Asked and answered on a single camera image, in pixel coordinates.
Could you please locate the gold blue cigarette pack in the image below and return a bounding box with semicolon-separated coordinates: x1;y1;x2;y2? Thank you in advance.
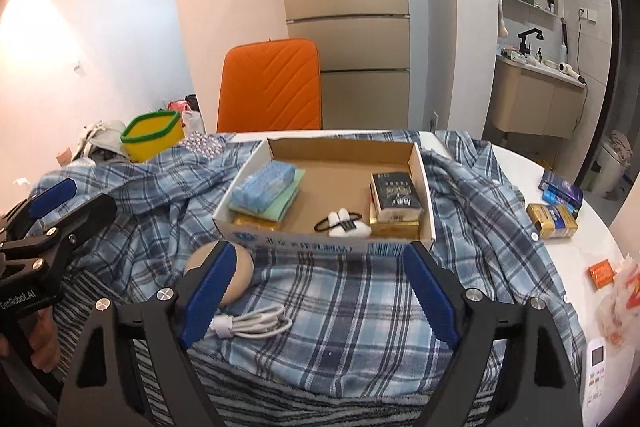
526;204;578;239

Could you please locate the dark blue box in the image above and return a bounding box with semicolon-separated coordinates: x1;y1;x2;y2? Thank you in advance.
538;169;584;213

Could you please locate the white trash bin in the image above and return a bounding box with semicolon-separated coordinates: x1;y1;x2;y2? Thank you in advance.
591;130;632;197

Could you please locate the blue tissue pack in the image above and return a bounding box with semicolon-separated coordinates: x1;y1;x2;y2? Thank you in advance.
229;160;296;213

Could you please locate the beige bathroom vanity cabinet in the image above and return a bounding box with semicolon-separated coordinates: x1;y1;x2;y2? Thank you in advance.
488;55;587;139

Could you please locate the black faucet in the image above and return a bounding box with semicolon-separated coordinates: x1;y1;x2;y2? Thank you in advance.
516;27;546;58

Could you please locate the beige refrigerator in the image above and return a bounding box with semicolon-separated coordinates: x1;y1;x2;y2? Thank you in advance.
284;0;410;129

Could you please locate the open cardboard box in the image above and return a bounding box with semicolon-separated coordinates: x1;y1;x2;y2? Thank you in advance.
213;134;436;257

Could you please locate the beige bag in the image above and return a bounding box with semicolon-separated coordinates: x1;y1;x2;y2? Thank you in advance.
72;120;129;162

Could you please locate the person's left hand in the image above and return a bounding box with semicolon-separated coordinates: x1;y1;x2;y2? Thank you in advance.
15;307;61;373

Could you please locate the round beige power bank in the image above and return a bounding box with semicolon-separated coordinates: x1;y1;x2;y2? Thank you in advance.
184;241;254;310

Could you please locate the red bag on floor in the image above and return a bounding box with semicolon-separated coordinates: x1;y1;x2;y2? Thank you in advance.
167;100;192;114

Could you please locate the striped grey cloth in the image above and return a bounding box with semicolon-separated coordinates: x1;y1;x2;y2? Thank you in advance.
49;265;507;427

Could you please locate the orange small packet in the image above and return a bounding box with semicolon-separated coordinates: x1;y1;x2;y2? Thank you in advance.
587;259;616;291

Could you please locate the white cable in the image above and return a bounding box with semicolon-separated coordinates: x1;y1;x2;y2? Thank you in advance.
209;303;294;341

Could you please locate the orange chair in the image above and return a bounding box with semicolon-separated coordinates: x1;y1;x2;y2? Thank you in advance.
216;38;322;133

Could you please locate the blue plaid cloth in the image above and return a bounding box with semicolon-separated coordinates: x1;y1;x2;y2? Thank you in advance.
19;128;589;400

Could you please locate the yellow green-rimmed container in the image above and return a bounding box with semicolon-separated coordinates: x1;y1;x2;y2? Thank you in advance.
120;110;184;162

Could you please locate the white hair dryer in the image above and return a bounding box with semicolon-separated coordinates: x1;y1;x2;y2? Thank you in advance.
558;63;586;84

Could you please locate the black cigarette pack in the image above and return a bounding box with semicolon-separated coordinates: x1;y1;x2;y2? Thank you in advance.
370;171;423;222

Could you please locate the red and cream cigarette pack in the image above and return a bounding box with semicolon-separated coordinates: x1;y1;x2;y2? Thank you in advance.
369;196;423;239

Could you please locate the white remote control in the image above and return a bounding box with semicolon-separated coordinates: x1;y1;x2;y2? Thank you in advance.
582;337;606;416

